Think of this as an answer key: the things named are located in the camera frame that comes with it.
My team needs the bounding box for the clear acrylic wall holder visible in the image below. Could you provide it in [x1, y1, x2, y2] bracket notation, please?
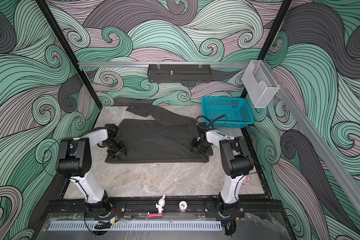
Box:
[242, 60, 280, 109]

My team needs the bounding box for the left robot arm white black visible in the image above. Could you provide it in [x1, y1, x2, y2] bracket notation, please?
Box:
[56, 124, 126, 211]

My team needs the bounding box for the small white patterned jar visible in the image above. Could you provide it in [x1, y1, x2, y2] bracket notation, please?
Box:
[179, 201, 188, 213]

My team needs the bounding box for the pink flat base piece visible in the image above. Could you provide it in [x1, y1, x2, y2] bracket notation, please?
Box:
[147, 213, 163, 219]

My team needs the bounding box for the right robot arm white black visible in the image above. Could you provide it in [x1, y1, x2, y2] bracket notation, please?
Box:
[191, 127, 254, 216]

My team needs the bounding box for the aluminium right rail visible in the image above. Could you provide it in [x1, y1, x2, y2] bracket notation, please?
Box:
[263, 63, 360, 216]

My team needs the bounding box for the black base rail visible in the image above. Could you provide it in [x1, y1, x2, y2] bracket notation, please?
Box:
[46, 196, 284, 219]

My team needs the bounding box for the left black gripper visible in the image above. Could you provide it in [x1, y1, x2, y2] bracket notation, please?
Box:
[103, 140, 127, 160]

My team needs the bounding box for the dark pinstriped long sleeve shirt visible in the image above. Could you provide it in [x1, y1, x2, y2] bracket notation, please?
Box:
[105, 103, 209, 164]

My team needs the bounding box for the white slotted cable duct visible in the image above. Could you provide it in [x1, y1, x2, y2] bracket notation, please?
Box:
[47, 220, 223, 232]

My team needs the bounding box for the aluminium back rail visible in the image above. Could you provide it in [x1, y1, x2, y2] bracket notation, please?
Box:
[78, 61, 249, 69]

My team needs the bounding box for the white rabbit figurine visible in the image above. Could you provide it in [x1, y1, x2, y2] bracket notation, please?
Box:
[156, 194, 166, 214]

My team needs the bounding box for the round cartoon sticker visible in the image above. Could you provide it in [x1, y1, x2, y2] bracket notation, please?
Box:
[242, 176, 250, 186]

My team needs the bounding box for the black perforated wall tray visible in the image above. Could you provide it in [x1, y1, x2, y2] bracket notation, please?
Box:
[147, 64, 212, 84]

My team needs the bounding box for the teal plastic basket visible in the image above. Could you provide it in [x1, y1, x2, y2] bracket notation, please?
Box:
[202, 97, 254, 129]

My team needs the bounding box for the aluminium rail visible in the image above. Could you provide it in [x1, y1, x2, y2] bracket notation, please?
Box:
[78, 61, 249, 69]
[263, 63, 360, 216]

